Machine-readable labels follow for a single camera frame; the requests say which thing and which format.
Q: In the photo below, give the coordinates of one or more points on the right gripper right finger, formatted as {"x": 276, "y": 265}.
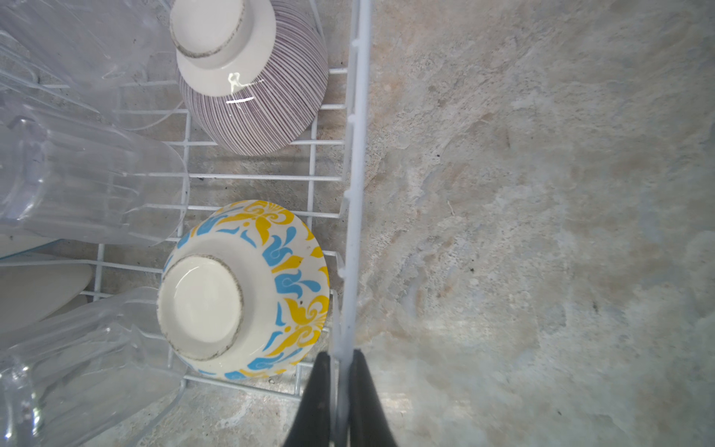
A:
{"x": 368, "y": 426}

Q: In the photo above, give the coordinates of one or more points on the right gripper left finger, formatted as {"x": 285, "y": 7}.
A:
{"x": 312, "y": 424}

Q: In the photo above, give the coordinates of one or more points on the white wire dish rack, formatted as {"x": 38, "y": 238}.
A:
{"x": 309, "y": 176}

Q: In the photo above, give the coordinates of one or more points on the yellow blue patterned bowl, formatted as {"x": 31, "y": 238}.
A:
{"x": 246, "y": 293}

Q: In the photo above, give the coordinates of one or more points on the clear glass front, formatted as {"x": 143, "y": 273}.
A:
{"x": 67, "y": 379}

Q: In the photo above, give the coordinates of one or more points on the clear glass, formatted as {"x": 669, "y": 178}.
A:
{"x": 67, "y": 379}
{"x": 117, "y": 56}
{"x": 74, "y": 179}

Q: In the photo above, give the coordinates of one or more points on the white plate blue rim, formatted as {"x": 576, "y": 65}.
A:
{"x": 34, "y": 285}

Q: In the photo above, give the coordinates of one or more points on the clear glass middle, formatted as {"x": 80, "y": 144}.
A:
{"x": 74, "y": 179}

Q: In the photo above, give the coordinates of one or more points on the clear glass back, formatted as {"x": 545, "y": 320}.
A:
{"x": 117, "y": 56}

